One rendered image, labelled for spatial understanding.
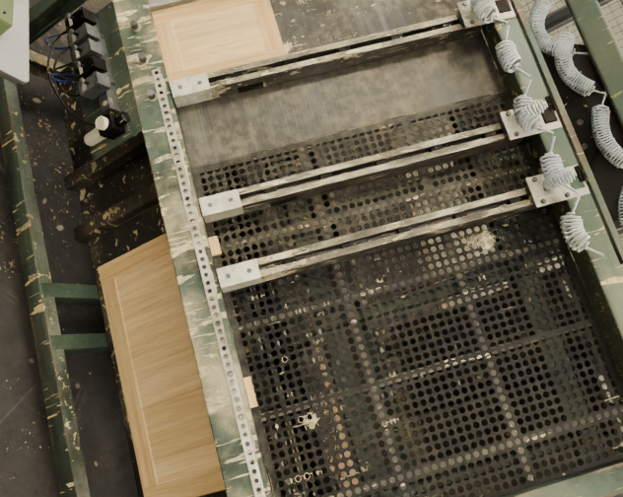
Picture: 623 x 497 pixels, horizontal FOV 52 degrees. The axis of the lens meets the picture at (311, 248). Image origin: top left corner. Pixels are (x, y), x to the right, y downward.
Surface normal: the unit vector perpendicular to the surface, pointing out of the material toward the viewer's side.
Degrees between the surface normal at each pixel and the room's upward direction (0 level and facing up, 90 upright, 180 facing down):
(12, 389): 0
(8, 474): 0
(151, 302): 90
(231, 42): 58
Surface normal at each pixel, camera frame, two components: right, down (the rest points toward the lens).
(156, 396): -0.49, -0.09
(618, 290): 0.03, -0.27
